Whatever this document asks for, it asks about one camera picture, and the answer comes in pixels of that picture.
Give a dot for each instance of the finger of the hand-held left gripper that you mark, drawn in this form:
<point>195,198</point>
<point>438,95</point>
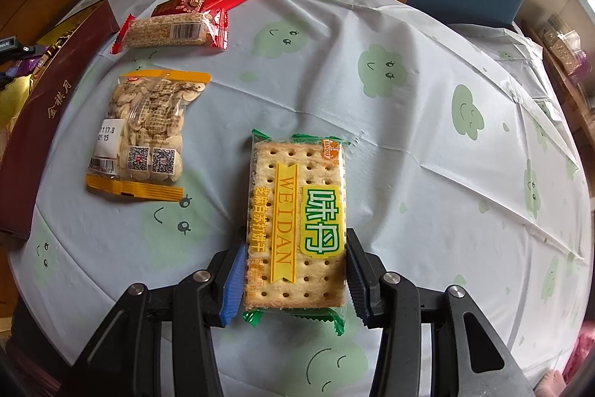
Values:
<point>18,47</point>

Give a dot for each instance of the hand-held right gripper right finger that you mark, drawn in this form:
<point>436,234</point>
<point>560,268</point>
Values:
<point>358,285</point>

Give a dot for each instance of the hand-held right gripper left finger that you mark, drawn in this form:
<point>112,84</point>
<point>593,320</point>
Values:
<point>232,285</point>

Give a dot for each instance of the purple snack packet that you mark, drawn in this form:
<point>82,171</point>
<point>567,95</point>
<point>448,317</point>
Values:
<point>28,64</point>

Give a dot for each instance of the gold tin box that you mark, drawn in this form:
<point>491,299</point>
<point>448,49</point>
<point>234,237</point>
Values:
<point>46,99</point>

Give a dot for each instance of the cracker packet with green ends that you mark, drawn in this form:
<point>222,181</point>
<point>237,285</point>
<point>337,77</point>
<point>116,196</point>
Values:
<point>297,229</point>

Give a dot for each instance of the clear seed packet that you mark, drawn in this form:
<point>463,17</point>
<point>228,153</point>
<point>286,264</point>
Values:
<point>144,132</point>

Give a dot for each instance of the sesame bar packet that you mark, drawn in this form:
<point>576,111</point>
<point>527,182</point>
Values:
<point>172,32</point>

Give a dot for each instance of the crimson gold-print snack packet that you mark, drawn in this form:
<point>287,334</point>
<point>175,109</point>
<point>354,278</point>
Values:
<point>181,4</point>

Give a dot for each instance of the white printed tablecloth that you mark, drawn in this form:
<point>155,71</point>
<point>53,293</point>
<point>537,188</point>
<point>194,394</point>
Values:
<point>418,146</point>

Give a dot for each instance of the pale pink cloth cover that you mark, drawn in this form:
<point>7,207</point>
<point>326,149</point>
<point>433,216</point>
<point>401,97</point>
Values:
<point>551,385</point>

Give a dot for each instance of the pink cushion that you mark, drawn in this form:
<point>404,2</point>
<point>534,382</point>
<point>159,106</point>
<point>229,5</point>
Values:
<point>581,350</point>

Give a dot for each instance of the wooden side desk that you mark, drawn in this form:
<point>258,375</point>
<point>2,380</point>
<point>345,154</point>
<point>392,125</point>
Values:
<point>576,99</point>

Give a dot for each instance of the tissue box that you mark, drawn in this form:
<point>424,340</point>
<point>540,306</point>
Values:
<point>565,46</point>

